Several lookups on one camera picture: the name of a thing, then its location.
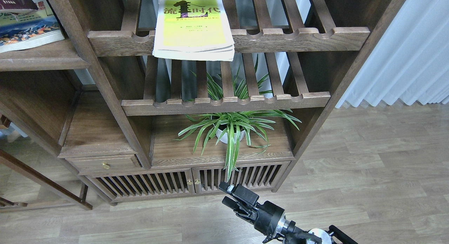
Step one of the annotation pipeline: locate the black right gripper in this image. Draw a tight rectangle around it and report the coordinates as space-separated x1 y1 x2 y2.
219 182 285 238

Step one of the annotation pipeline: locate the yellow green paperback book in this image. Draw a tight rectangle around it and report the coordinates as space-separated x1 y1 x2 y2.
152 0 235 62

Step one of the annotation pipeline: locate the green spider plant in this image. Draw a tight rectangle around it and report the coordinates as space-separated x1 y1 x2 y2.
174 55 303 183

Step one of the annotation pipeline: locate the white green illustrated book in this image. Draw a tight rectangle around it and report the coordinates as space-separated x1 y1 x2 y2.
0 0 65 53

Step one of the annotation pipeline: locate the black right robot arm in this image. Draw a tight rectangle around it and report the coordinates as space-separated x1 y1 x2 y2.
219 182 356 244

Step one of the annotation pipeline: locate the dark wooden bookshelf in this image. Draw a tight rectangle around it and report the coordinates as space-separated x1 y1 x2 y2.
1 0 406 205

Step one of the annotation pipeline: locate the brass drawer knob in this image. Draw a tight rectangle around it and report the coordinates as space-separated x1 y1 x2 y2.
101 162 110 170

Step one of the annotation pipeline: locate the white pleated curtain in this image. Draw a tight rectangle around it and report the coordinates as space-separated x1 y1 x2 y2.
335 0 449 109

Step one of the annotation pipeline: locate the white plant pot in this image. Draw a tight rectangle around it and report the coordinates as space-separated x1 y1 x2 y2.
215 125 246 144

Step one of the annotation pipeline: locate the dark maroon thick book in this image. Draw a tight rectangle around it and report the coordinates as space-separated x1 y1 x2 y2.
0 0 38 13

